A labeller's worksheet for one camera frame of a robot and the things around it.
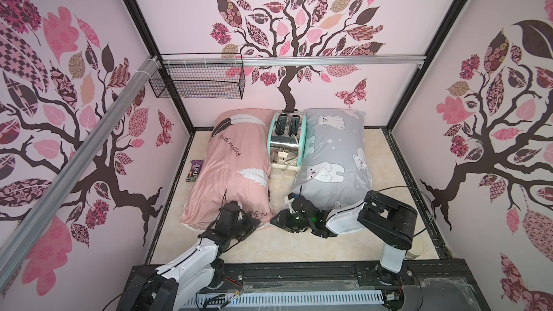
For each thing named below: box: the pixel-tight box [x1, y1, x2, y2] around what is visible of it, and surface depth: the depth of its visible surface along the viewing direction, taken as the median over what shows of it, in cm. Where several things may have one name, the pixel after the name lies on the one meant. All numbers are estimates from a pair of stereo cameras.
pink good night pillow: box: [181, 108, 276, 234], surface depth 88 cm
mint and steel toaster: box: [267, 110, 308, 172], surface depth 97 cm
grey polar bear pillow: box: [291, 107, 372, 213], surface depth 90 cm
